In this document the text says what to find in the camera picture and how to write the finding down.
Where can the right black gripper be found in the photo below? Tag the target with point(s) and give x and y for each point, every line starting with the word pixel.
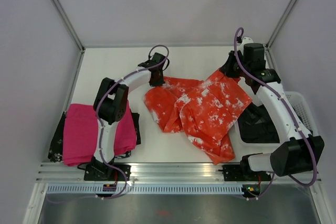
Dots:
pixel 227 68

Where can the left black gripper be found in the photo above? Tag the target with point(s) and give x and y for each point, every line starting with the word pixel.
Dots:
pixel 159 82

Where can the orange white-speckled trousers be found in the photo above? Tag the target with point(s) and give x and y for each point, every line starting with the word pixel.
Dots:
pixel 204 110

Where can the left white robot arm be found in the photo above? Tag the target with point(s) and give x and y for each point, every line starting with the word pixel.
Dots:
pixel 111 103

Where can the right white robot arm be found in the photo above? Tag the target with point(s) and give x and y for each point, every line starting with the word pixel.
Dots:
pixel 299 150

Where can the folded magenta trousers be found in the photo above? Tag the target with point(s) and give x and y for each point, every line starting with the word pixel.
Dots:
pixel 78 134

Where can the black clothes in basket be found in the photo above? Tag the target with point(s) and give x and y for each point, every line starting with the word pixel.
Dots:
pixel 256 127

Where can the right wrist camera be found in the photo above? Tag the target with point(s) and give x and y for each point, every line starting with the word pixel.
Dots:
pixel 242 40

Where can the right aluminium frame post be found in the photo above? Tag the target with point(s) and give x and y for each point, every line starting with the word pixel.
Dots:
pixel 283 18

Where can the aluminium frame post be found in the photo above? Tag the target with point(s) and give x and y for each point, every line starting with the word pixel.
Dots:
pixel 68 25
pixel 283 18

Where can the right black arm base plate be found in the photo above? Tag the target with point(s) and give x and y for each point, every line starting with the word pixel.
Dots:
pixel 234 173

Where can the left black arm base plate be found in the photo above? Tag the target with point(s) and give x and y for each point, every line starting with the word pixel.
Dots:
pixel 104 173

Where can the white slotted cable duct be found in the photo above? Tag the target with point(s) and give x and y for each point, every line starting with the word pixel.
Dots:
pixel 164 189

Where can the aluminium mounting rail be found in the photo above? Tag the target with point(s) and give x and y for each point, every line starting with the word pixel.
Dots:
pixel 202 173

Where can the left aluminium frame post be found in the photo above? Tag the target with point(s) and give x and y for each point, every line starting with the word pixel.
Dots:
pixel 68 25

